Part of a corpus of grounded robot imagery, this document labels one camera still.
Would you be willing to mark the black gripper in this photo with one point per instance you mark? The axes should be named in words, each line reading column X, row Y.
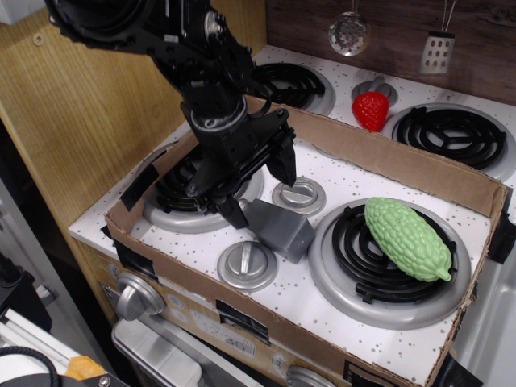
column 232, row 156

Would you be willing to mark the grey pepper shaker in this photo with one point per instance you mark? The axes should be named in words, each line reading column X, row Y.
column 287, row 233

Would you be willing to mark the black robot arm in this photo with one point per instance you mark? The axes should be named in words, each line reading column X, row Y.
column 192, row 46

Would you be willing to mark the silver knob upper centre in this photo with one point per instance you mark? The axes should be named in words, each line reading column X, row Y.
column 305, row 196

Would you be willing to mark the silver knob lower centre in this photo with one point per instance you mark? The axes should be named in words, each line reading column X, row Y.
column 247, row 266

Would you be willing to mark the front right black burner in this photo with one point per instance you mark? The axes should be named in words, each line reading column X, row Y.
column 359, row 280

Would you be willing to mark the red strawberry toy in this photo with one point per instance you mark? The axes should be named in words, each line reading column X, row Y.
column 370, row 110

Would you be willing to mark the silver knob behind strawberry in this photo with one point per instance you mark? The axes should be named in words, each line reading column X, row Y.
column 378, row 84

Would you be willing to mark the silver oven front knob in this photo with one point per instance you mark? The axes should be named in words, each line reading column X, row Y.
column 137, row 298

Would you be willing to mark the green bitter gourd toy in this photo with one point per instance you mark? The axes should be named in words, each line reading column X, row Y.
column 408, row 240

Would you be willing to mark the hanging silver skimmer ladle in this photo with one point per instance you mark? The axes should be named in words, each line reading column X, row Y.
column 349, row 34

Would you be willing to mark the rear right black burner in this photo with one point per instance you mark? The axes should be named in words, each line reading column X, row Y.
column 460, row 133

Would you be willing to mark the hanging silver slotted spatula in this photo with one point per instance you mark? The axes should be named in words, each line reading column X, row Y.
column 437, row 52

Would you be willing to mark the orange object lower left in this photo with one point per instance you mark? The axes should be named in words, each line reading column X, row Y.
column 82, row 367

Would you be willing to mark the brown cardboard tray wall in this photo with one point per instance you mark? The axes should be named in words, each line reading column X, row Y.
column 290, row 323

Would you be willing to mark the silver oven door handle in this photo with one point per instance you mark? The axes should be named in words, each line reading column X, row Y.
column 173, row 357

